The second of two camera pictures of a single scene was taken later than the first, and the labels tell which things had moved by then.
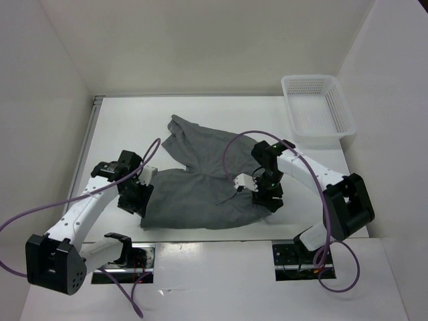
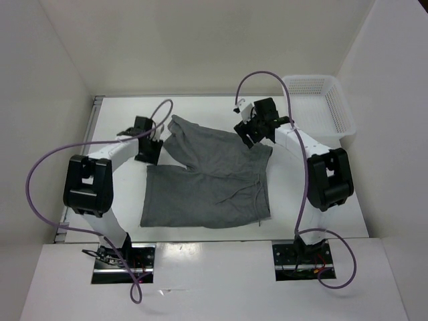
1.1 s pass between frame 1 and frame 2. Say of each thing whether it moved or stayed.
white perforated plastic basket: stayed
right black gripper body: moved
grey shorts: stayed
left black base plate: stayed
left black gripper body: moved
